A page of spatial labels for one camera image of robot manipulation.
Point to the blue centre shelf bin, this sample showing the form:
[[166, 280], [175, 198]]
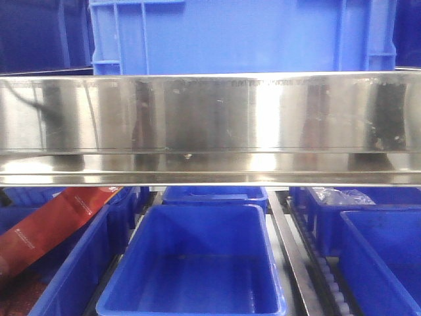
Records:
[[197, 260]]

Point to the blue shelf bin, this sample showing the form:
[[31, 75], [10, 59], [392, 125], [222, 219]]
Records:
[[380, 260], [64, 280], [197, 260]]

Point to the blue upper shelf crate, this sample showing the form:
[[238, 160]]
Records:
[[209, 37]]

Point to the stainless steel shelf beam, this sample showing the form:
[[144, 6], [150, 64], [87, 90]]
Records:
[[275, 129]]

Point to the blue left shelf bin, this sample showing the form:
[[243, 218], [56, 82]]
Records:
[[64, 280]]

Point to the blue right shelf bin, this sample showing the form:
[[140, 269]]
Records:
[[380, 260]]

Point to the blue rear centre bin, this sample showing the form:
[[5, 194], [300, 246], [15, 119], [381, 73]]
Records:
[[216, 195]]

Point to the clear plastic bag in bin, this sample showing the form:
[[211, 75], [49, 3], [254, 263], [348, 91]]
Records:
[[332, 196]]

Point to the blue rear right bin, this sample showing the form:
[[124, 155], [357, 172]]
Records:
[[324, 221]]

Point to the red package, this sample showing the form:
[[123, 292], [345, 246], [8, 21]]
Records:
[[44, 229]]

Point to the metal roller track rail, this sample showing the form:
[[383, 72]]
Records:
[[312, 285]]

